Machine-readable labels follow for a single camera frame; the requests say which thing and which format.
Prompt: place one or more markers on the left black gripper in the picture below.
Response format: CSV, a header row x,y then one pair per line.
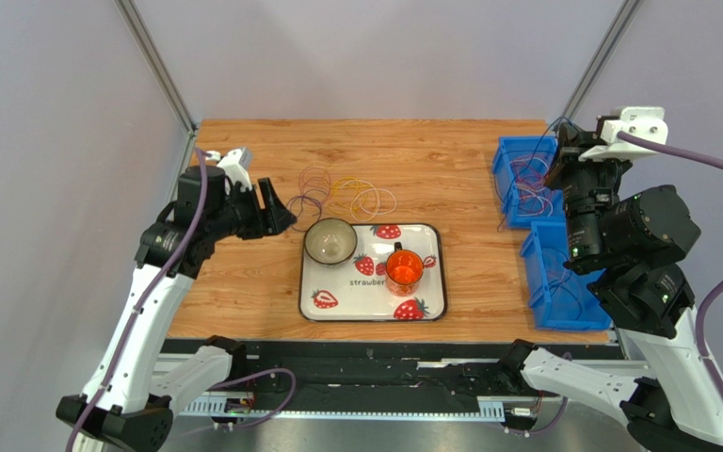
x,y
274,218

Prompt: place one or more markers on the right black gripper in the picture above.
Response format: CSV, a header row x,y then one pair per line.
x,y
570,159

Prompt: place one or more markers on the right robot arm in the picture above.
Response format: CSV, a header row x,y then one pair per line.
x,y
636,245

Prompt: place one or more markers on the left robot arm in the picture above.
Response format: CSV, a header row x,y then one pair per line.
x,y
148,326

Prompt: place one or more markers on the far blue plastic bin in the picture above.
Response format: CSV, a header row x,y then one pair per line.
x,y
518,168

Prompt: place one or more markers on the blue plastic bin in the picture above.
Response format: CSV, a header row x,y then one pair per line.
x,y
518,168
558,297

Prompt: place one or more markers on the beige ceramic bowl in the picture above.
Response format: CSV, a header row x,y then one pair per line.
x,y
330,241

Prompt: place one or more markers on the near blue plastic bin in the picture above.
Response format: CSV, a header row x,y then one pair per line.
x,y
558,297

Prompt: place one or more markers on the white strawberry tray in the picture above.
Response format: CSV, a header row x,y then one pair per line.
x,y
355,290

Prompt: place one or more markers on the orange transparent mug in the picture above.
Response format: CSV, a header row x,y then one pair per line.
x,y
404,270

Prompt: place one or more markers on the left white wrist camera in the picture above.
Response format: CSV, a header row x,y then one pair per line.
x,y
236,164

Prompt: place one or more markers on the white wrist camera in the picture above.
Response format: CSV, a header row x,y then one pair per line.
x,y
627,134
236,164

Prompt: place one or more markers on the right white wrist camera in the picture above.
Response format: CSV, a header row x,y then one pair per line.
x,y
627,134

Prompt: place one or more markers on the aluminium frame rail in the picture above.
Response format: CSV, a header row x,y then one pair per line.
x,y
231,410

